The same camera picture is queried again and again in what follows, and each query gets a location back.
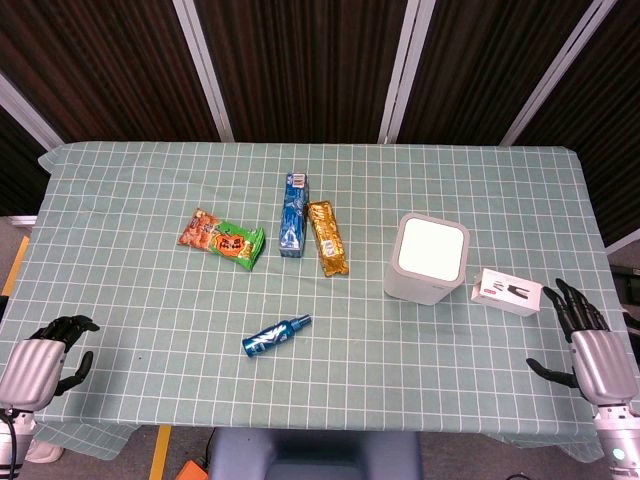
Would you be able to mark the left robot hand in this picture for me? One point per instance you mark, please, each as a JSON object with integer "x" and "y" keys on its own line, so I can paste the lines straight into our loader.
{"x": 35, "y": 365}

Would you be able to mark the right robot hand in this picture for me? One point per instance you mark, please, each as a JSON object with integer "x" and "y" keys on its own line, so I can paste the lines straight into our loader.
{"x": 600, "y": 360}

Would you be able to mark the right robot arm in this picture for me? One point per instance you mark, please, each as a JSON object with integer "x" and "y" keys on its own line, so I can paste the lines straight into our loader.
{"x": 620, "y": 440}

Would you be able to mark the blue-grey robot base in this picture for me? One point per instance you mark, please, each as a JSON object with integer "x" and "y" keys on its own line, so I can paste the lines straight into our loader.
{"x": 315, "y": 454}

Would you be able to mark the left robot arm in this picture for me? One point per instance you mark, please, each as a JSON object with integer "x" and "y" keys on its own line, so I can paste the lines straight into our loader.
{"x": 11, "y": 437}

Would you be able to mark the white cube container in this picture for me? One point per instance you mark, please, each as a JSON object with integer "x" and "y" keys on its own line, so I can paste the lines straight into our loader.
{"x": 427, "y": 260}

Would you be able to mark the green grid-patterned tablecloth table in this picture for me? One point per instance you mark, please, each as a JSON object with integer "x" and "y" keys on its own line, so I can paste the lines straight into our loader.
{"x": 320, "y": 285}

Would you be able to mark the blue snack box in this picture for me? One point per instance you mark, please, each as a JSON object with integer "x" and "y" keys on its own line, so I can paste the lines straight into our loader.
{"x": 293, "y": 216}

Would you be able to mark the white shoe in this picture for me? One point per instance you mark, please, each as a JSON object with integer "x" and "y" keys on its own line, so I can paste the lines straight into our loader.
{"x": 44, "y": 450}

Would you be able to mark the white small product box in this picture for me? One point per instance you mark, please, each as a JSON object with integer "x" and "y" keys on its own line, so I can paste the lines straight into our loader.
{"x": 506, "y": 291}

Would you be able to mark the orange object on floor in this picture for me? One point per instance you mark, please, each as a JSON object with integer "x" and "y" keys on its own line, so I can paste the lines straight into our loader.
{"x": 192, "y": 471}

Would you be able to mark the orange green snack bag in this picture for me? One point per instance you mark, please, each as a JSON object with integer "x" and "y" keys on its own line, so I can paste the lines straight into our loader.
{"x": 220, "y": 239}

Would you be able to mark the blue spray bottle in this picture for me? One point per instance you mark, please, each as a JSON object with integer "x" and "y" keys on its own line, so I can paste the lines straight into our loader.
{"x": 275, "y": 336}

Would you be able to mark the gold foil snack pack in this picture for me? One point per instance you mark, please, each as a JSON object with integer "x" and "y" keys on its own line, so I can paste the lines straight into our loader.
{"x": 327, "y": 237}

